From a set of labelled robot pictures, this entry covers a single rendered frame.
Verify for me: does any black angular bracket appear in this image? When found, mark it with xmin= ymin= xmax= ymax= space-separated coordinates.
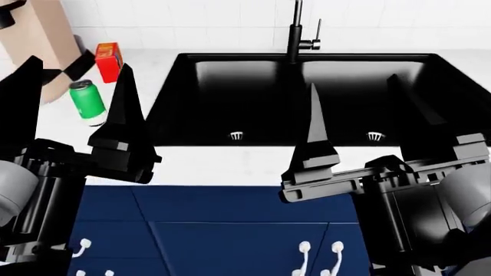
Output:
xmin=0 ymin=0 xmax=28 ymax=30

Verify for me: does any black sink faucet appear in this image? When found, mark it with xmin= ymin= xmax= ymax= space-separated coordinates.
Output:
xmin=286 ymin=0 xmax=323 ymax=64

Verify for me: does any red carton box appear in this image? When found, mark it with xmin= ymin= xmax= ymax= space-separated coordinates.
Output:
xmin=94 ymin=41 xmax=125 ymax=85

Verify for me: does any beige box with black checks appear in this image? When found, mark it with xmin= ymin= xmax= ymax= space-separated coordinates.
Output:
xmin=0 ymin=0 xmax=97 ymax=106

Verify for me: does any green drink can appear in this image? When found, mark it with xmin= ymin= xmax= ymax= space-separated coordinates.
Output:
xmin=68 ymin=78 xmax=108 ymax=129

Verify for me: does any navy blue base cabinet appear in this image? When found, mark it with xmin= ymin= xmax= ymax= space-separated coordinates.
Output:
xmin=67 ymin=175 xmax=373 ymax=276

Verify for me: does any black double sink basin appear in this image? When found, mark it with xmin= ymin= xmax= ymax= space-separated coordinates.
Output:
xmin=144 ymin=52 xmax=491 ymax=148

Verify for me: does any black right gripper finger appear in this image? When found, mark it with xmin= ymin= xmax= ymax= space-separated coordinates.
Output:
xmin=281 ymin=82 xmax=341 ymax=186
xmin=386 ymin=73 xmax=491 ymax=163

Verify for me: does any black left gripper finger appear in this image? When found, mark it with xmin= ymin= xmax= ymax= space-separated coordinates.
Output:
xmin=87 ymin=62 xmax=163 ymax=185
xmin=0 ymin=55 xmax=44 ymax=161

